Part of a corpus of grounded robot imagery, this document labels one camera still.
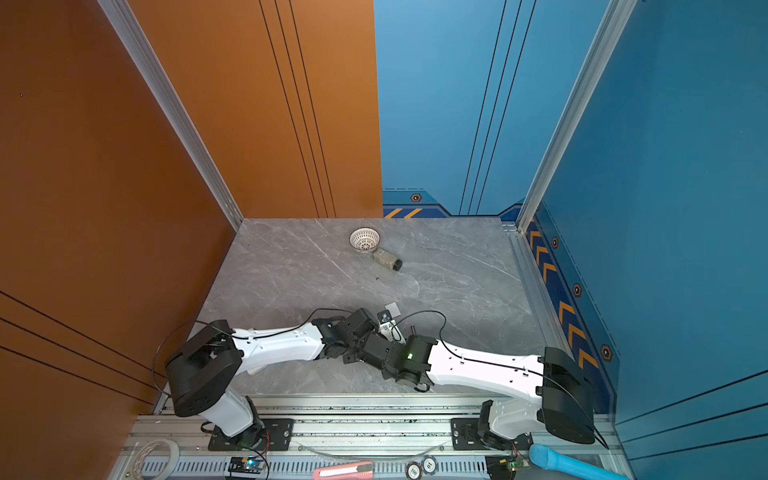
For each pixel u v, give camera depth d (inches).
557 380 16.1
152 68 30.5
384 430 29.7
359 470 26.9
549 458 26.3
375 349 22.1
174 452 28.0
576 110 33.7
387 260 41.4
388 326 26.8
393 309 38.7
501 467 27.5
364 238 44.2
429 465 27.4
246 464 28.0
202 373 17.7
